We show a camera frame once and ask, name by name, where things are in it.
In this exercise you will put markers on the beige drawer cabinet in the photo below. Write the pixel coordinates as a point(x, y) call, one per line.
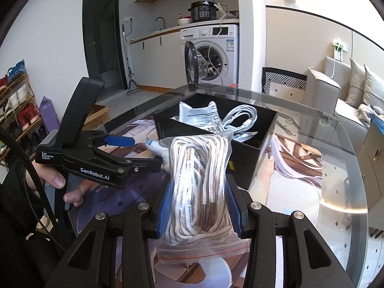
point(370, 162)

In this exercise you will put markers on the bag of white brown laces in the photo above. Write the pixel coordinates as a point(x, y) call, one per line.
point(198, 186)

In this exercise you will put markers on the purple bag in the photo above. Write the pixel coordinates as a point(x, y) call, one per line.
point(49, 115)

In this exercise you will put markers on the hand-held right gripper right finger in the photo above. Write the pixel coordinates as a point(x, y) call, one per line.
point(238, 216)

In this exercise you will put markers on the flat mop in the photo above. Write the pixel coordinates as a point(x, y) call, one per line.
point(133, 90)

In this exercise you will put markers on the white kitchen base cabinet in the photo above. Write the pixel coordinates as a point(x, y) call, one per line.
point(159, 60)

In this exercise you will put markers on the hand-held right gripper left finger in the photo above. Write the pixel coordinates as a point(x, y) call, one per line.
point(162, 216)

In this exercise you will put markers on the beige sofa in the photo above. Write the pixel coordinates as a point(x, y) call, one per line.
point(324, 90)

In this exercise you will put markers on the white washing machine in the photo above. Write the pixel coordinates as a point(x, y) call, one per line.
point(222, 63)

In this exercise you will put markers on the grey fur throw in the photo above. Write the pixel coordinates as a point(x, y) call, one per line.
point(364, 112)

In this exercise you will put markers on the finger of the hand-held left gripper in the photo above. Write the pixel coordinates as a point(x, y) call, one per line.
point(120, 141)
point(135, 163)

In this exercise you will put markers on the clear bag of papers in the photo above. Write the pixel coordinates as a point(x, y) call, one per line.
point(201, 117)

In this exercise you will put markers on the group of shoes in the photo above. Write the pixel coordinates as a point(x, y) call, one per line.
point(27, 115)

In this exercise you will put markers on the red white bowl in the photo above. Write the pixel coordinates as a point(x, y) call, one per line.
point(183, 21)

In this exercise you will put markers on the wooden shoe rack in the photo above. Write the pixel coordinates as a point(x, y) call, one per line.
point(33, 96)

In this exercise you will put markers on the grey trash bin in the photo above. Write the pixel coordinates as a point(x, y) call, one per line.
point(106, 79)

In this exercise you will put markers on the dark door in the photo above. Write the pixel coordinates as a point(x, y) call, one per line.
point(102, 36)

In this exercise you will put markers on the diamond-patterned floor rug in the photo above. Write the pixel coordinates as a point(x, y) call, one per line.
point(282, 88)

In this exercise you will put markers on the blue packet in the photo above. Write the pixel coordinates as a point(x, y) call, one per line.
point(378, 117)

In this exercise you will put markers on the person's left forearm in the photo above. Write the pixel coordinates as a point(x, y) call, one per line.
point(18, 231)

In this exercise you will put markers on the black pressure cooker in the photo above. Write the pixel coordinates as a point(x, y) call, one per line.
point(204, 12)

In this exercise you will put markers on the red box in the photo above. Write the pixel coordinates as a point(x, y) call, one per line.
point(232, 87)

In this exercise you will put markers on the white power strip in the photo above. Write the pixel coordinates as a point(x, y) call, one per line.
point(339, 52)

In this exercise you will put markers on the cardboard box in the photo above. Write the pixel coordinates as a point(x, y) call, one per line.
point(97, 117)

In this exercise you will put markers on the beige sofa cushion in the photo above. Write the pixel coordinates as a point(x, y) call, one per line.
point(355, 84)

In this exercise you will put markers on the person's left hand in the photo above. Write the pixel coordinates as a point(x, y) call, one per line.
point(48, 178)

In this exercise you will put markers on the black storage box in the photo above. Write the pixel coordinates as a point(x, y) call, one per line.
point(243, 162)

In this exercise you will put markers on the kitchen faucet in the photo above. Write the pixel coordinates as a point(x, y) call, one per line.
point(164, 25)

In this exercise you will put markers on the grey sofa cushion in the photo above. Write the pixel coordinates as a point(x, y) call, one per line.
point(373, 90)

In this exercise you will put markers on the white wall socket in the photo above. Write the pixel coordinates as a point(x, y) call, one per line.
point(128, 19)

